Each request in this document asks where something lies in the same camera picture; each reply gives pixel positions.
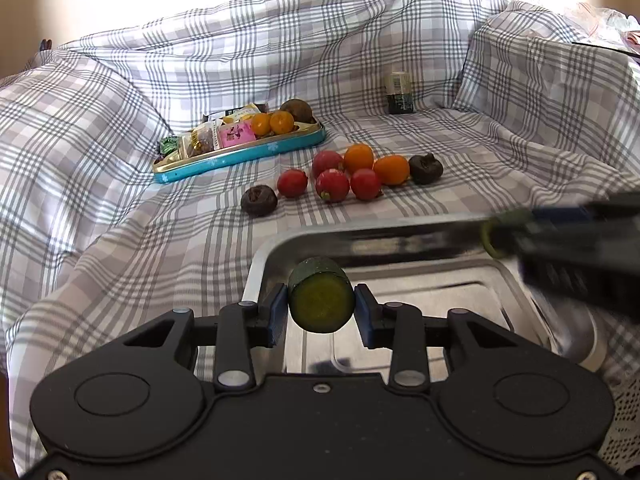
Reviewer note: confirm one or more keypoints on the clear nut snack packet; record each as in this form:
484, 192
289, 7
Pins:
197, 142

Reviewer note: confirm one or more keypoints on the dark brown water chestnut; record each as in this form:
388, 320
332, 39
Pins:
258, 200
425, 168

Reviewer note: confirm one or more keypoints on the blue snowflake tin tray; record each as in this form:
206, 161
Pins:
240, 157

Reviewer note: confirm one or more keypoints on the stainless steel tray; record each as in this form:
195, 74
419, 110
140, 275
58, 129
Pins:
425, 300

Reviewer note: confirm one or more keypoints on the brown passion fruit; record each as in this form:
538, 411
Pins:
297, 109

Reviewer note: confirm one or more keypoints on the pink snack packet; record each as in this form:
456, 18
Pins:
235, 134

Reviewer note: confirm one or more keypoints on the green snack packet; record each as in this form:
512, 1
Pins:
169, 146

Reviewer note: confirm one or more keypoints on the green cucumber chunk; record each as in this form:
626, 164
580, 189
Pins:
320, 305

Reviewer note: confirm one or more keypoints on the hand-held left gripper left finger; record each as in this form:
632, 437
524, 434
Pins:
279, 312

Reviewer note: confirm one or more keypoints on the white lace cloth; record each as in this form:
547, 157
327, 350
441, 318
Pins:
622, 425

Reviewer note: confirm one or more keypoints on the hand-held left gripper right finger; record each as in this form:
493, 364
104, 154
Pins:
363, 312

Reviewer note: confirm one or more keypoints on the purple clip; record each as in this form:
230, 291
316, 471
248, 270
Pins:
46, 44

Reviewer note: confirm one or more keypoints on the grey plaid pillow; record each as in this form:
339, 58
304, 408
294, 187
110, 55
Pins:
550, 85

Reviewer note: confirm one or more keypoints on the red radish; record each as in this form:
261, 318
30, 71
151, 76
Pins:
365, 184
332, 186
292, 183
327, 161

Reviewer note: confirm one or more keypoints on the orange mandarin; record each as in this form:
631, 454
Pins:
260, 124
391, 169
358, 158
281, 122

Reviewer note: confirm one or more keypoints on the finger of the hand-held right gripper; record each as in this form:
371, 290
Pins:
517, 244
555, 215

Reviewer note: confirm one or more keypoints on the clear plastic bag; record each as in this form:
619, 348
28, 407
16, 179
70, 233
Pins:
600, 22

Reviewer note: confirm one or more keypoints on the yellow white snack packet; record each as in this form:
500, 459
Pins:
240, 112

